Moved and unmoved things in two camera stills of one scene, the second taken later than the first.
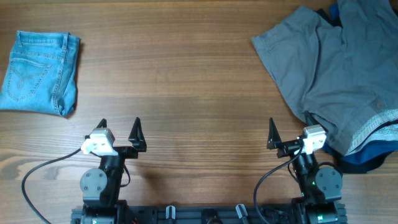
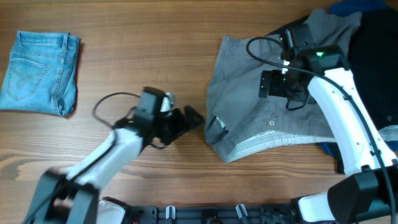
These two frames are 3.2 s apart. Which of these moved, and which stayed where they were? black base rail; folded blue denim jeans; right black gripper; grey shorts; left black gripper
Moved: left black gripper; grey shorts; right black gripper
Stayed: folded blue denim jeans; black base rail
